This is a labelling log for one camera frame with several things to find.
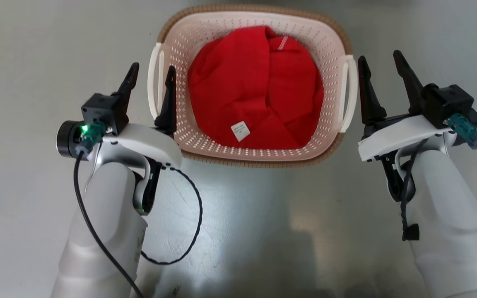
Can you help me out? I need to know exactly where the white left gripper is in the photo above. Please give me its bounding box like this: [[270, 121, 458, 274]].
[[101, 62, 183, 169]]

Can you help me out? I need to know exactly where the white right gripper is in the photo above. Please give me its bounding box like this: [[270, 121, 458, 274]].
[[358, 50, 454, 163]]

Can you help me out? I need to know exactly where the green left camera cable plug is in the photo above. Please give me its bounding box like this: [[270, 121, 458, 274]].
[[75, 121, 107, 154]]

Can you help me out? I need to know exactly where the cream perforated plastic laundry basket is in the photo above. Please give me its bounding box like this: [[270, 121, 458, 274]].
[[147, 4, 359, 169]]

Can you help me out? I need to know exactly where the teal right camera cable plug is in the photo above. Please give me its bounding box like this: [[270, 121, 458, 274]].
[[447, 113, 477, 150]]

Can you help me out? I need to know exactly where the red garment with white tag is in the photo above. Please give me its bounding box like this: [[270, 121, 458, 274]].
[[187, 26, 325, 150]]

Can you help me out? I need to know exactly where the twisted black left arm cable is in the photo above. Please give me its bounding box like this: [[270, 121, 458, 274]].
[[140, 164, 204, 265]]

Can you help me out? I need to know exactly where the smooth black left arm cable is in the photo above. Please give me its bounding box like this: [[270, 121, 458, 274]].
[[73, 150, 145, 298]]

